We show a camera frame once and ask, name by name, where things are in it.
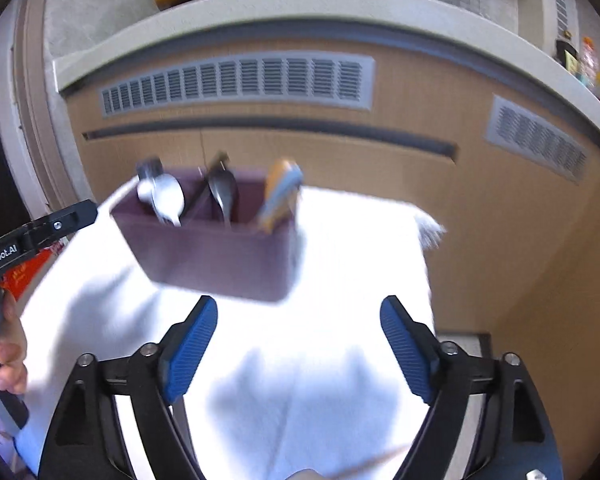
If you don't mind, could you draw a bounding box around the steel spoon with face cutout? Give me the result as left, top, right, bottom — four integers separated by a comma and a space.
207, 167, 239, 229

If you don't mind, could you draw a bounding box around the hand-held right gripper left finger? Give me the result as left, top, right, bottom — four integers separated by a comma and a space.
37, 296, 218, 480

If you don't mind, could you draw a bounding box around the purple plastic utensil holder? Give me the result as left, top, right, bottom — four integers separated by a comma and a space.
110, 167, 303, 305

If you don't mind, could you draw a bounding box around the white ceramic soup spoon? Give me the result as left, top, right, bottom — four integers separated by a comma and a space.
151, 174, 186, 227

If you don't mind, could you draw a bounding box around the white towel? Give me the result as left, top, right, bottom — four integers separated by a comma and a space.
15, 180, 447, 480

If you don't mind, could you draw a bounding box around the short grey vent grille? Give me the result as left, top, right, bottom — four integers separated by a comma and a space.
484, 94, 590, 184

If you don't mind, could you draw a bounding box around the white speckled countertop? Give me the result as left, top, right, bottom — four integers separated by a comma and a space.
52, 0, 600, 151

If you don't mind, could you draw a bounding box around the long grey vent grille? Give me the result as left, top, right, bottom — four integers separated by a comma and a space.
100, 52, 376, 118

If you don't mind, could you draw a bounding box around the red printed bag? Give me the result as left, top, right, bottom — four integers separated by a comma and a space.
0, 247, 56, 306

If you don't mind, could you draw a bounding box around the clear bottle with orange cap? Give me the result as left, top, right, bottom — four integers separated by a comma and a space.
577, 37, 600, 87

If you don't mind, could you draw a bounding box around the black utensil handle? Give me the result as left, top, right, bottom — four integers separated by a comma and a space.
187, 152, 231, 213

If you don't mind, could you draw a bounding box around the person's left hand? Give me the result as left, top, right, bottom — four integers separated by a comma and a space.
0, 292, 29, 396

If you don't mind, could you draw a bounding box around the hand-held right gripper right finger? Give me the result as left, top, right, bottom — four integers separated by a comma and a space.
380, 296, 563, 480

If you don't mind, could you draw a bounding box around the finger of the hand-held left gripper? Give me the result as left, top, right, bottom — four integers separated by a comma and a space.
22, 200, 98, 251

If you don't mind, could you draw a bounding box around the dark wooden chopstick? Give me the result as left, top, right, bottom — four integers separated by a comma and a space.
330, 446, 412, 480

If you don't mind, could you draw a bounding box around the blue speckled spatula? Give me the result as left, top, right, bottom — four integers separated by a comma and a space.
270, 161, 304, 228

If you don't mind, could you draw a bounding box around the dark labelled bottle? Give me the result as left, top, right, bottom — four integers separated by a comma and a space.
555, 32, 579, 74

